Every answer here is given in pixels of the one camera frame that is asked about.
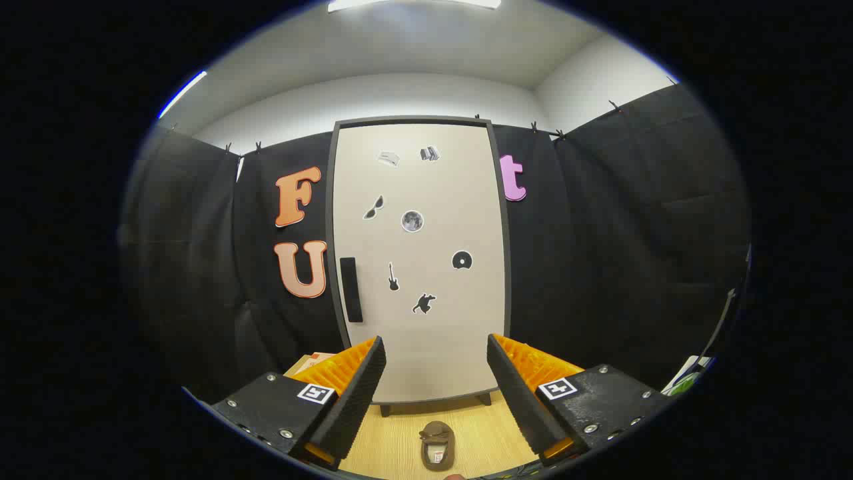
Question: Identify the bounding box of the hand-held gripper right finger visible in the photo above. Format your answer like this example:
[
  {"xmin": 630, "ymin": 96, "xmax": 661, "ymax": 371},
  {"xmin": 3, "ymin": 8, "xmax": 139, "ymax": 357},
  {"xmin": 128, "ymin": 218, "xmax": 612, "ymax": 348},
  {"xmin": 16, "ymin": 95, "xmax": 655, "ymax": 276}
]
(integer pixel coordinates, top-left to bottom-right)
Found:
[{"xmin": 486, "ymin": 333, "xmax": 674, "ymax": 467}]

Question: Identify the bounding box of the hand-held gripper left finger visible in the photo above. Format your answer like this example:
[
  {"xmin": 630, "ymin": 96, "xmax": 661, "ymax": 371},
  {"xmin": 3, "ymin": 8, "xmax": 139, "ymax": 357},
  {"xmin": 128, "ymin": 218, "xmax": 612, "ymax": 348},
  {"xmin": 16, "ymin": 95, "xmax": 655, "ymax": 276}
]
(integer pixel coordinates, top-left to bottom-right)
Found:
[{"xmin": 210, "ymin": 335, "xmax": 387, "ymax": 472}]

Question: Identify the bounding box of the brown fuzzy shoe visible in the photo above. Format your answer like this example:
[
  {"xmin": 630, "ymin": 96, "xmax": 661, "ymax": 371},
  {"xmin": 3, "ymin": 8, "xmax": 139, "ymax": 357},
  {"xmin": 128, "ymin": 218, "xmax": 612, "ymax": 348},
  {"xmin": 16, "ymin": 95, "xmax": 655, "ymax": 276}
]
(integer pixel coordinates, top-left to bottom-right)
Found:
[{"xmin": 419, "ymin": 420, "xmax": 456, "ymax": 473}]

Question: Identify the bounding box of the beige shoe cabinet door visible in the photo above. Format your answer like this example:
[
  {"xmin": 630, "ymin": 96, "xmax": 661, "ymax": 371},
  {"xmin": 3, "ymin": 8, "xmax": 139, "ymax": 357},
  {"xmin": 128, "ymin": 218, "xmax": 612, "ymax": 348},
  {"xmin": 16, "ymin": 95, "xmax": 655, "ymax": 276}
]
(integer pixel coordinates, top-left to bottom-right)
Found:
[{"xmin": 332, "ymin": 123, "xmax": 507, "ymax": 405}]

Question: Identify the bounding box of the black door handle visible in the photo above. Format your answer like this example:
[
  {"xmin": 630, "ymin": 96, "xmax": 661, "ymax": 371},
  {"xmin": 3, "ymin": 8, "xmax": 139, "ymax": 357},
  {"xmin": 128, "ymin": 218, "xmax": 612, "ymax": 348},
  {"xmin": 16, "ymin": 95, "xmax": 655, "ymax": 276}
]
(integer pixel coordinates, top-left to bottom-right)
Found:
[{"xmin": 339, "ymin": 257, "xmax": 365, "ymax": 324}]

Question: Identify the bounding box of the dark grey shoe cabinet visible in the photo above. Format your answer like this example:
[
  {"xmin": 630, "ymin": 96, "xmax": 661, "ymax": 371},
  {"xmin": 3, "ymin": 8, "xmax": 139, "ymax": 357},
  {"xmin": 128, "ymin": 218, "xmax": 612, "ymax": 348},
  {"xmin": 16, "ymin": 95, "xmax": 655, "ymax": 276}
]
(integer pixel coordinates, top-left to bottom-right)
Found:
[{"xmin": 325, "ymin": 117, "xmax": 512, "ymax": 417}]

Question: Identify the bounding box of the green round container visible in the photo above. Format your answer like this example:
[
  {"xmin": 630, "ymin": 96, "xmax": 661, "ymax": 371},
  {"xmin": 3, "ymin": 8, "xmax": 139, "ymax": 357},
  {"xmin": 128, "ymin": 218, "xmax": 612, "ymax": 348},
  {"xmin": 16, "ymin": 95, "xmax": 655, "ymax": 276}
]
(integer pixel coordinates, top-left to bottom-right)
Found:
[{"xmin": 666, "ymin": 372, "xmax": 700, "ymax": 397}]

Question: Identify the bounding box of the black backdrop cloth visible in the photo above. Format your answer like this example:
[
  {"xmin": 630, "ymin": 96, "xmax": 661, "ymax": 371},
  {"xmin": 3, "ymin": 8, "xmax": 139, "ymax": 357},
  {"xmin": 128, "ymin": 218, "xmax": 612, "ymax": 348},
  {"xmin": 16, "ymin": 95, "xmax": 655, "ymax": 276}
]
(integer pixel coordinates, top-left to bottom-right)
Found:
[{"xmin": 120, "ymin": 83, "xmax": 752, "ymax": 407}]

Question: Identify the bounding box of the long ceiling lamp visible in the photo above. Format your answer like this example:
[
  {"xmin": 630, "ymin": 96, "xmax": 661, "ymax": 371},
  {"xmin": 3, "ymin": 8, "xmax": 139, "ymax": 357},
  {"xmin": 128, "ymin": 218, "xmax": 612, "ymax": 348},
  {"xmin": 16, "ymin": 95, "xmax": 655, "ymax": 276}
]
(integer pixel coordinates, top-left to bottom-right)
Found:
[
  {"xmin": 327, "ymin": 0, "xmax": 502, "ymax": 14},
  {"xmin": 158, "ymin": 70, "xmax": 209, "ymax": 121}
]

